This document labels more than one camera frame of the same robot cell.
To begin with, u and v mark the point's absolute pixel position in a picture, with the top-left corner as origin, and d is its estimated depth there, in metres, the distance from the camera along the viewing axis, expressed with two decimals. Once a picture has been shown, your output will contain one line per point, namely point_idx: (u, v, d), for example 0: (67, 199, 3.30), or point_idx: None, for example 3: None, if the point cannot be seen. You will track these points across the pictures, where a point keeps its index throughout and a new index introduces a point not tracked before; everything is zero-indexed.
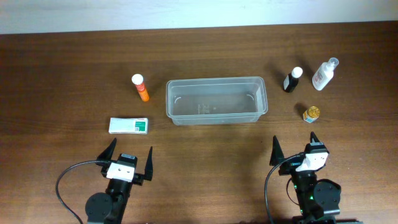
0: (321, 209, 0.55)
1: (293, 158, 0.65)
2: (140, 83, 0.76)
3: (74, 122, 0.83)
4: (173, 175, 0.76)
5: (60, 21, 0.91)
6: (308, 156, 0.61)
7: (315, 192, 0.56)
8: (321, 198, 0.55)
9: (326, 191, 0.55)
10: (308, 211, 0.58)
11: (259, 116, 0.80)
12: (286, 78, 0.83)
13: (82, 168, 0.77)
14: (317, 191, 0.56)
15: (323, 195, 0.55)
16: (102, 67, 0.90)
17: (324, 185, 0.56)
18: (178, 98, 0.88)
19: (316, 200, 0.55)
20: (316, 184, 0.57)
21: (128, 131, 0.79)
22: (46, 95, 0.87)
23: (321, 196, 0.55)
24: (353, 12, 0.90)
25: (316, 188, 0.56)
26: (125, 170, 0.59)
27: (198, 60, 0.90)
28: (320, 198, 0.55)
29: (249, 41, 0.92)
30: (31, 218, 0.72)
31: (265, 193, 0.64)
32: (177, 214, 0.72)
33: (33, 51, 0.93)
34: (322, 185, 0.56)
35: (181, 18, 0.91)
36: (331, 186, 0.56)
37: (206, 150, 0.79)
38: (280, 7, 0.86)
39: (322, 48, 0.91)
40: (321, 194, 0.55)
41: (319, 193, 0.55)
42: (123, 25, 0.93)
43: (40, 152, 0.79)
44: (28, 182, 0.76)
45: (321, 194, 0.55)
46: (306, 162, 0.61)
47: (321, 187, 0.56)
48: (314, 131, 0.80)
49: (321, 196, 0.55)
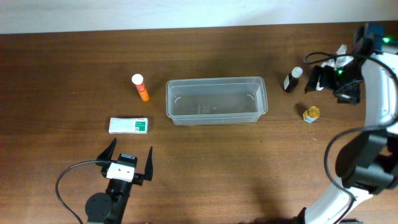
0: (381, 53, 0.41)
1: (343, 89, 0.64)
2: (140, 83, 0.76)
3: (74, 122, 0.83)
4: (173, 175, 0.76)
5: (58, 20, 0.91)
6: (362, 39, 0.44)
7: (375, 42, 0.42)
8: (380, 77, 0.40)
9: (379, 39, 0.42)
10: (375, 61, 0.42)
11: (260, 116, 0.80)
12: (286, 78, 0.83)
13: (82, 168, 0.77)
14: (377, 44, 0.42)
15: (376, 83, 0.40)
16: (102, 67, 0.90)
17: (386, 62, 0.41)
18: (178, 98, 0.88)
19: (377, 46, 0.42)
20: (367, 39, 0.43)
21: (128, 131, 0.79)
22: (45, 95, 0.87)
23: (370, 86, 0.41)
24: (353, 11, 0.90)
25: (368, 63, 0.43)
26: (125, 170, 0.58)
27: (198, 60, 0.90)
28: (372, 83, 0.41)
29: (248, 41, 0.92)
30: (32, 218, 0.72)
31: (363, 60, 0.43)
32: (178, 214, 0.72)
33: (33, 51, 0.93)
34: (385, 58, 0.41)
35: (181, 18, 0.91)
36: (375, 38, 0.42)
37: (206, 150, 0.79)
38: (280, 7, 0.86)
39: (323, 47, 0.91)
40: (375, 74, 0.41)
41: (378, 69, 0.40)
42: (122, 24, 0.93)
43: (40, 152, 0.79)
44: (28, 182, 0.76)
45: (375, 78, 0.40)
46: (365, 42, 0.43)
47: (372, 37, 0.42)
48: (314, 131, 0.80)
49: (378, 82, 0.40)
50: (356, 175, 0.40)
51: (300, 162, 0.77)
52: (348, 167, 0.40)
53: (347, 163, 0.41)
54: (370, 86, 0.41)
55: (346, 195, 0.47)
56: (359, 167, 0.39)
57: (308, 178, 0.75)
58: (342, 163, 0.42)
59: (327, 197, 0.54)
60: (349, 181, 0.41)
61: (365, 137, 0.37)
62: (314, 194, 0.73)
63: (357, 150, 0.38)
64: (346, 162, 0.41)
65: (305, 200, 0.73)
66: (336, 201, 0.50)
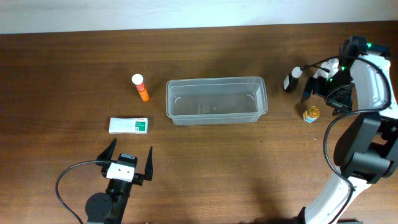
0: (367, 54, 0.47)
1: (342, 93, 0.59)
2: (140, 83, 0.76)
3: (74, 122, 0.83)
4: (173, 175, 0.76)
5: (58, 20, 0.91)
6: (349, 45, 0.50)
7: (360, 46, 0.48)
8: (367, 71, 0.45)
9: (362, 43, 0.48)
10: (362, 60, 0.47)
11: (260, 116, 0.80)
12: (286, 78, 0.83)
13: (82, 168, 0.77)
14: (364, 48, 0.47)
15: (364, 76, 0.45)
16: (102, 67, 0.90)
17: (373, 60, 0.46)
18: (178, 98, 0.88)
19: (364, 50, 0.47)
20: (352, 45, 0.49)
21: (128, 131, 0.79)
22: (45, 95, 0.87)
23: (360, 81, 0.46)
24: (354, 10, 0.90)
25: (354, 63, 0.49)
26: (125, 170, 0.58)
27: (198, 60, 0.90)
28: (361, 77, 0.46)
29: (248, 41, 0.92)
30: (32, 218, 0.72)
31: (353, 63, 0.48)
32: (178, 214, 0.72)
33: (33, 51, 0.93)
34: (370, 56, 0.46)
35: (181, 18, 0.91)
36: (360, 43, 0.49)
37: (206, 150, 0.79)
38: (280, 7, 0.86)
39: (323, 46, 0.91)
40: (362, 70, 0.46)
41: (364, 65, 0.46)
42: (122, 24, 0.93)
43: (40, 152, 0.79)
44: (28, 182, 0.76)
45: (362, 72, 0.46)
46: (352, 46, 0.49)
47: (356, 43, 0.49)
48: (314, 131, 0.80)
49: (365, 76, 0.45)
50: (354, 159, 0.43)
51: (300, 162, 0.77)
52: (347, 150, 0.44)
53: (346, 150, 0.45)
54: (360, 81, 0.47)
55: (344, 186, 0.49)
56: (359, 152, 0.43)
57: (308, 178, 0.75)
58: (340, 153, 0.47)
59: (327, 191, 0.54)
60: (347, 168, 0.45)
61: (360, 120, 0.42)
62: (314, 194, 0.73)
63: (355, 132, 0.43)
64: (344, 149, 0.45)
65: (305, 200, 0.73)
66: (335, 194, 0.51)
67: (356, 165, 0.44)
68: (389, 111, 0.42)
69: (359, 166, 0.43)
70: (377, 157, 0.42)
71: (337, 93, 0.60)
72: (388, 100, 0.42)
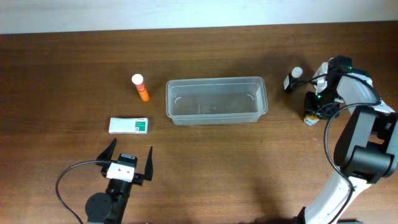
0: (349, 70, 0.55)
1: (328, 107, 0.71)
2: (140, 83, 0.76)
3: (74, 122, 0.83)
4: (173, 175, 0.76)
5: (58, 20, 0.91)
6: (334, 65, 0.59)
7: (343, 65, 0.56)
8: (353, 83, 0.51)
9: (344, 63, 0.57)
10: (344, 76, 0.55)
11: (260, 116, 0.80)
12: (286, 78, 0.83)
13: (83, 168, 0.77)
14: (346, 66, 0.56)
15: (352, 88, 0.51)
16: (103, 67, 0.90)
17: (357, 76, 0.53)
18: (178, 97, 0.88)
19: (344, 67, 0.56)
20: (337, 64, 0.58)
21: (128, 131, 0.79)
22: (45, 95, 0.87)
23: (350, 93, 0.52)
24: (353, 11, 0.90)
25: (342, 81, 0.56)
26: (125, 170, 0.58)
27: (198, 60, 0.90)
28: (350, 89, 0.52)
29: (248, 41, 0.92)
30: (32, 218, 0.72)
31: (341, 79, 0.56)
32: (177, 214, 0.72)
33: (33, 51, 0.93)
34: (354, 74, 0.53)
35: (181, 17, 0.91)
36: (343, 63, 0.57)
37: (207, 150, 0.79)
38: (279, 7, 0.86)
39: (323, 46, 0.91)
40: (349, 84, 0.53)
41: (349, 79, 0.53)
42: (122, 24, 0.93)
43: (40, 152, 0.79)
44: (28, 182, 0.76)
45: (351, 86, 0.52)
46: (337, 66, 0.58)
47: (339, 62, 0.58)
48: (314, 131, 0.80)
49: (354, 88, 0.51)
50: (354, 158, 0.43)
51: (300, 162, 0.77)
52: (346, 150, 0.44)
53: (345, 149, 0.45)
54: (349, 93, 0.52)
55: (344, 186, 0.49)
56: (358, 152, 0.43)
57: (308, 178, 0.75)
58: (339, 153, 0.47)
59: (326, 191, 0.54)
60: (347, 167, 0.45)
61: (356, 117, 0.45)
62: (315, 194, 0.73)
63: (351, 127, 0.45)
64: (344, 149, 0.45)
65: (305, 199, 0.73)
66: (335, 194, 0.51)
67: (355, 163, 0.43)
68: (380, 107, 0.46)
69: (359, 165, 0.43)
70: (377, 155, 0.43)
71: (326, 108, 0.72)
72: (377, 99, 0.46)
